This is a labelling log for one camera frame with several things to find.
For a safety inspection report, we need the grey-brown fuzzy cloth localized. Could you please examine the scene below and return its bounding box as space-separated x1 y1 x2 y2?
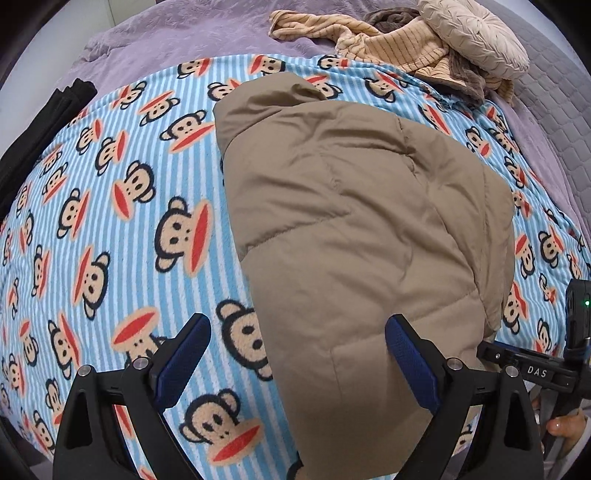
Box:
362 8 490 100

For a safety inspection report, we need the person's right hand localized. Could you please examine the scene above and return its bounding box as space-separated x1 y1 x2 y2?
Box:
547 412 591 440

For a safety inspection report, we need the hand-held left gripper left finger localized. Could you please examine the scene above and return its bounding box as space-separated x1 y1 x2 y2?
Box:
52 313 212 480

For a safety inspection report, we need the grey quilted cover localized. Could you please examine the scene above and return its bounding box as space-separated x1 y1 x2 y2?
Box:
480 0 591 195

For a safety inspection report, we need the purple bedspread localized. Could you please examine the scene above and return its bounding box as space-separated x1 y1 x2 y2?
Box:
65 0 583 232

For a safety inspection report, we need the cream round pillow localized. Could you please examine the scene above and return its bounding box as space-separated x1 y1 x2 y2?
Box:
417 0 530 79

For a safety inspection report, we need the black cloth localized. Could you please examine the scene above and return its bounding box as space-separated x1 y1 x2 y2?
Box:
0 78 98 208

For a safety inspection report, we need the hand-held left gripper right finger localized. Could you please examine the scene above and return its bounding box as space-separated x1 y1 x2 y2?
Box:
385 315 546 480

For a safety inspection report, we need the beige striped sweater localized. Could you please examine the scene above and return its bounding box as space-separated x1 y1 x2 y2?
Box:
269 9 515 104

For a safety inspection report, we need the blue striped monkey print blanket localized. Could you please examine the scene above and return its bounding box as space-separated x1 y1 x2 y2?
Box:
0 53 591 480

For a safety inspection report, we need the khaki padded jacket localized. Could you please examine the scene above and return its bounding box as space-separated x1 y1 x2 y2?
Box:
213 71 517 480

